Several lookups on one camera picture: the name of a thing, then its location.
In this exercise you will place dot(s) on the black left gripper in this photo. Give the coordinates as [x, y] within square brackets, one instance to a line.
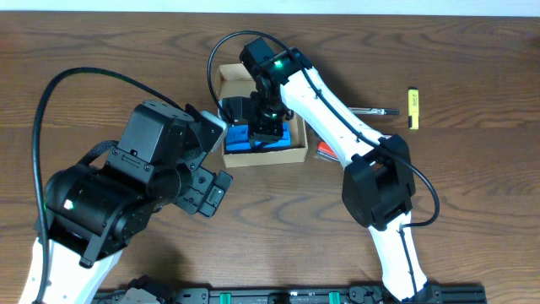
[204, 191]

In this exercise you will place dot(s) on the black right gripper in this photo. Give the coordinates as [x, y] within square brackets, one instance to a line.
[265, 135]

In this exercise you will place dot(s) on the blue plastic eraser holder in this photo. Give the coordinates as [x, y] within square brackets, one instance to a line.
[237, 141]

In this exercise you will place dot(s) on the brown cardboard box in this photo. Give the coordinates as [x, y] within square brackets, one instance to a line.
[231, 80]

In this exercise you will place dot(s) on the orange stapler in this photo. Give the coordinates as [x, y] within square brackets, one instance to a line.
[324, 151]

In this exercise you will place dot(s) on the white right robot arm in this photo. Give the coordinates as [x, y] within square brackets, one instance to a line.
[378, 176]

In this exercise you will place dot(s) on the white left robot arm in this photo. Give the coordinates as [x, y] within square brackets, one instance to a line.
[94, 208]

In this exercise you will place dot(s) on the black whiteboard marker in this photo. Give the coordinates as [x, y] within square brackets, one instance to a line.
[374, 111]

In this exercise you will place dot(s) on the yellow highlighter pen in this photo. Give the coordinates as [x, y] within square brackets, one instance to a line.
[413, 108]

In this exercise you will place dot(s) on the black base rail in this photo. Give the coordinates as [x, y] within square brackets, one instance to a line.
[146, 290]

